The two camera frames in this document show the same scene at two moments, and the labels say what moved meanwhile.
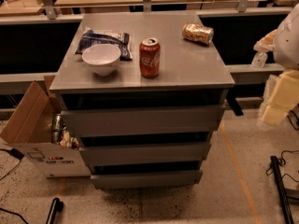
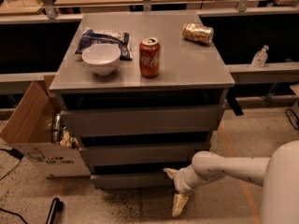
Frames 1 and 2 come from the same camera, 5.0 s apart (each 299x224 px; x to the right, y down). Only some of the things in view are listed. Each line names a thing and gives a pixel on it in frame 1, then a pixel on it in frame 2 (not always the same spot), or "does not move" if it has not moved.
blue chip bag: [96, 36] does not move
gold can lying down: [198, 33] does not move
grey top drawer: [169, 120] does not move
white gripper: [288, 44] → [181, 181]
